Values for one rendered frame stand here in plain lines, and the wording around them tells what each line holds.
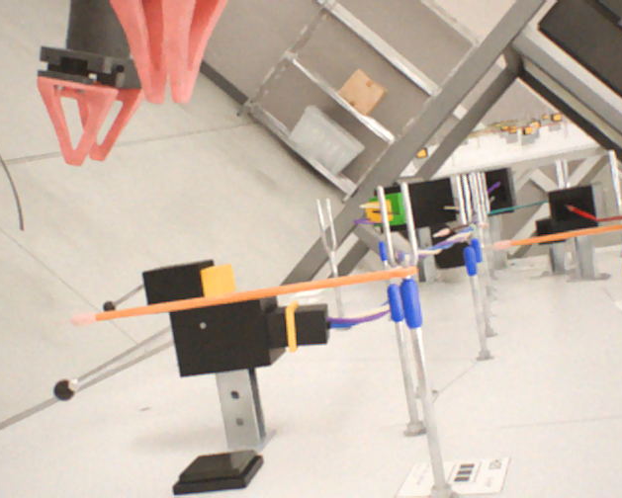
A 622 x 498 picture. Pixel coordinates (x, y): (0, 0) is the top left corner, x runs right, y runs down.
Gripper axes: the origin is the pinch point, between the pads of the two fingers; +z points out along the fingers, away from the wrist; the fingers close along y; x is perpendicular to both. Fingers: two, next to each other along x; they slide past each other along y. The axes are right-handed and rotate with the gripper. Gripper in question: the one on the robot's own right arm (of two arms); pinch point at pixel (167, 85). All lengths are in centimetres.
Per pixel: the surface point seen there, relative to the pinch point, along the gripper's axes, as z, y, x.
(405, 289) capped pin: 9.0, -11.6, 2.2
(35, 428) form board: 24.5, 19.5, -21.5
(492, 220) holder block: 12, -15, -90
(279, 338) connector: 13.7, -3.3, -8.8
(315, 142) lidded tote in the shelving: -14, 135, -705
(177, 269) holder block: 14.1, 15.1, -41.6
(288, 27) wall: -119, 170, -746
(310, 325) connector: 12.9, -5.1, -9.1
